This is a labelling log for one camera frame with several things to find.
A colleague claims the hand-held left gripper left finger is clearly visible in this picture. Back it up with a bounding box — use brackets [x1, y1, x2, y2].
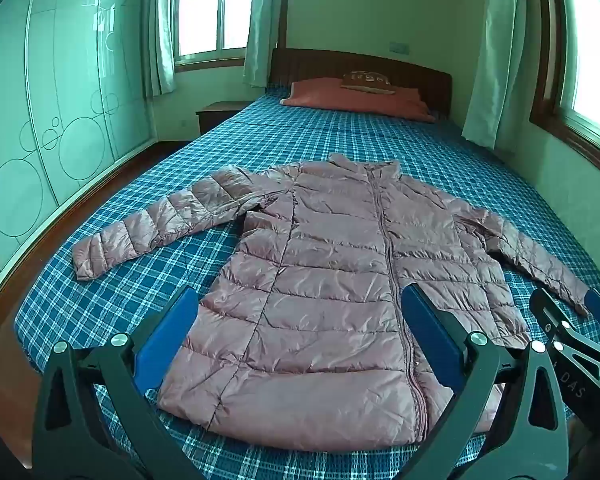
[32, 285, 207, 480]

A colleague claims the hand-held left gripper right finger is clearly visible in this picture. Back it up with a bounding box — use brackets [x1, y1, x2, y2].
[400, 282, 576, 480]

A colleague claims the pink puffer jacket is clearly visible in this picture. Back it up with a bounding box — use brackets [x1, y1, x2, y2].
[72, 152, 593, 453]

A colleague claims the dark wooden nightstand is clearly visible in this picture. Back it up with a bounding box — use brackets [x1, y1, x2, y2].
[196, 101, 252, 135]

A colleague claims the bed with blue plaid sheet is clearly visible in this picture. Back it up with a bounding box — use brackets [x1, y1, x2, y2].
[14, 85, 600, 480]

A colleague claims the orange pillow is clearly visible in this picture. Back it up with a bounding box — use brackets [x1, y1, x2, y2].
[280, 77, 437, 123]

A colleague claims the glossy wardrobe with circle pattern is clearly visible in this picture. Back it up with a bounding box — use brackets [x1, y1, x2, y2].
[0, 0, 157, 281]

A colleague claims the small brown patterned cushion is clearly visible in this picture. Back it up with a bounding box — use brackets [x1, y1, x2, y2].
[340, 70, 397, 96]

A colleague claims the wide wood-framed window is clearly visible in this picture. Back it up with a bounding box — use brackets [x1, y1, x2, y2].
[530, 0, 600, 173]

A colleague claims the dark wooden headboard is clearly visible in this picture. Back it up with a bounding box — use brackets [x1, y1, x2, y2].
[269, 48, 453, 117]

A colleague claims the pale green curtain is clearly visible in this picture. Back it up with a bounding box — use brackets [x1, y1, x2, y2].
[243, 0, 282, 89]
[461, 0, 530, 150]
[144, 0, 177, 97]

